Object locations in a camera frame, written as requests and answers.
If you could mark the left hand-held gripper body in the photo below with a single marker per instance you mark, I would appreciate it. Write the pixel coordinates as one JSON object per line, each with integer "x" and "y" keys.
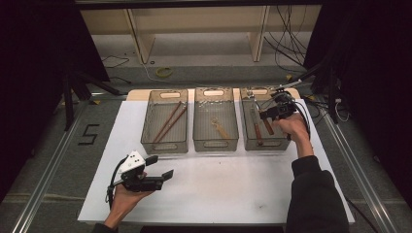
{"x": 139, "y": 184}

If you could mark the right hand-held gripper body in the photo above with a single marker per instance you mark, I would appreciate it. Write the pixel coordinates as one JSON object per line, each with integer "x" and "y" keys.
{"x": 285, "y": 108}

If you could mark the grey translucent plastic bin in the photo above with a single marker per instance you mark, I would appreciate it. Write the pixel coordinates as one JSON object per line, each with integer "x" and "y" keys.
{"x": 207, "y": 110}
{"x": 152, "y": 106}
{"x": 247, "y": 129}

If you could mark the small wooden spoon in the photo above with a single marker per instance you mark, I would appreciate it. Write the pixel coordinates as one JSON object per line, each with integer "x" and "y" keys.
{"x": 220, "y": 128}

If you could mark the person's right hand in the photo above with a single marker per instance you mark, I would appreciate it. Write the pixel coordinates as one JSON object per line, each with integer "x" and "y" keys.
{"x": 294, "y": 131}

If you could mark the person's left hand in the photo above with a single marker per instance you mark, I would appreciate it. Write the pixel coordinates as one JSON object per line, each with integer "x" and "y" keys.
{"x": 124, "y": 205}

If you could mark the white table cover sheet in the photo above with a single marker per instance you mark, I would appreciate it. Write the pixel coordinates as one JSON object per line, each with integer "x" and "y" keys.
{"x": 210, "y": 194}

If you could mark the black metal stand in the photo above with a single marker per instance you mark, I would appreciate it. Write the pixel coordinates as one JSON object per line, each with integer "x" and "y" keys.
{"x": 332, "y": 97}

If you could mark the yellow tape roll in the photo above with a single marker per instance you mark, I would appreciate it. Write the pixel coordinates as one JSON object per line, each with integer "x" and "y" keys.
{"x": 164, "y": 72}

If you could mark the dark curtain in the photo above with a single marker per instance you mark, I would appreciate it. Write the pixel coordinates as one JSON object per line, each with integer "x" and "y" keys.
{"x": 372, "y": 64}
{"x": 32, "y": 64}

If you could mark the black tripod stand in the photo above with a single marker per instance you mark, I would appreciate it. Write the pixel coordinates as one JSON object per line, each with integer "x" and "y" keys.
{"x": 69, "y": 97}

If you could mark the light wooden desk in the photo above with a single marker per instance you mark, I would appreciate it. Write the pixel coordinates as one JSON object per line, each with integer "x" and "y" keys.
{"x": 200, "y": 19}

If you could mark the aluminium floor rail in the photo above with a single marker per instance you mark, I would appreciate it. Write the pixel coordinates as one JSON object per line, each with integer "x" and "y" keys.
{"x": 359, "y": 174}
{"x": 48, "y": 176}

